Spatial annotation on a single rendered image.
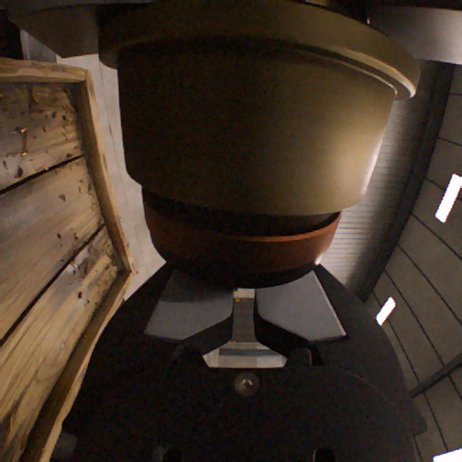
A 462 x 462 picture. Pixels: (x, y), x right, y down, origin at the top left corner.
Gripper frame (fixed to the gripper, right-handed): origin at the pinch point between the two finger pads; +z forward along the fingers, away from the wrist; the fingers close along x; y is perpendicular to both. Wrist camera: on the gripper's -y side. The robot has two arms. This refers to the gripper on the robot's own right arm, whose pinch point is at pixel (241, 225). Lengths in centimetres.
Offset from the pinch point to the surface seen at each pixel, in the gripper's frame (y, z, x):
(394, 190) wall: 228, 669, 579
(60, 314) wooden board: 11.3, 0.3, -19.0
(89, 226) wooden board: 6.1, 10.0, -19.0
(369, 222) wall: 369, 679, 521
